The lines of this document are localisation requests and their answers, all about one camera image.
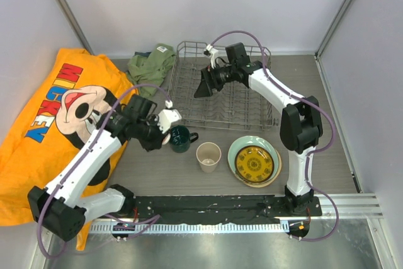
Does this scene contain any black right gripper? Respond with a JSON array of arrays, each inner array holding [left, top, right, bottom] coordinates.
[[194, 62, 236, 99]]

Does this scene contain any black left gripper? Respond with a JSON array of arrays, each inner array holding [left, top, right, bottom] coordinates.
[[135, 115, 170, 152]]

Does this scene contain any white red patterned bowl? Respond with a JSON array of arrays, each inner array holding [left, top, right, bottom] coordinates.
[[162, 132, 171, 146]]

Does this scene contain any dark green mug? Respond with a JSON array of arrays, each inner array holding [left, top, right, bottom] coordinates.
[[169, 125, 199, 153]]

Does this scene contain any beige paper cup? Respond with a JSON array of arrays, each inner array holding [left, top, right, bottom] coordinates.
[[196, 142, 222, 173]]

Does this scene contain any light green flower plate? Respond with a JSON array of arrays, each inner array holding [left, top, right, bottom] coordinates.
[[227, 135, 279, 174]]

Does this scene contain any yellow patterned small plate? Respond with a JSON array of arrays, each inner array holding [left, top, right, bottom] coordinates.
[[234, 146, 274, 183]]

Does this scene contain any cream bird painted plate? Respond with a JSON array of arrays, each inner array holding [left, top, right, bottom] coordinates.
[[234, 154, 282, 188]]

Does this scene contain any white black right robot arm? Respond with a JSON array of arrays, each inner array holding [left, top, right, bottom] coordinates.
[[194, 43, 323, 215]]

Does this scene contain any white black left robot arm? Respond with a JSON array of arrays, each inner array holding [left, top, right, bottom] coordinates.
[[28, 95, 181, 242]]

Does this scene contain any green crumpled cloth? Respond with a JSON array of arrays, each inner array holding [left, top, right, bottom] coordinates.
[[126, 43, 176, 87]]

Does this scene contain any orange Mickey t-shirt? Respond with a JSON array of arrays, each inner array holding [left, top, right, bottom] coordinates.
[[0, 47, 139, 251]]

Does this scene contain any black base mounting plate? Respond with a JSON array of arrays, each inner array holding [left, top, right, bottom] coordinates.
[[118, 195, 322, 225]]

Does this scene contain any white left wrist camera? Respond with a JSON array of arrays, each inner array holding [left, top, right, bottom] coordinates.
[[157, 100, 182, 134]]

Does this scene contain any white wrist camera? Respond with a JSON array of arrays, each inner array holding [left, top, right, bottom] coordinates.
[[203, 44, 219, 69], [157, 100, 182, 134]]

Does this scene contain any grey wire dish rack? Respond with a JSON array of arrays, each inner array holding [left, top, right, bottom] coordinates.
[[168, 41, 280, 132]]

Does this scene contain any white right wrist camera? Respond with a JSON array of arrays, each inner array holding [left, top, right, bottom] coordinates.
[[203, 44, 219, 69]]

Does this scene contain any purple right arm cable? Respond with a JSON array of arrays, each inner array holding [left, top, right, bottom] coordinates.
[[207, 30, 340, 243]]

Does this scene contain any white slotted cable duct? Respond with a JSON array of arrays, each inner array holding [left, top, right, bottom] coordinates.
[[89, 220, 289, 236]]

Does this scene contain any grey aluminium frame post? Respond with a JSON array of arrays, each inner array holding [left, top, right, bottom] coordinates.
[[56, 0, 94, 55]]

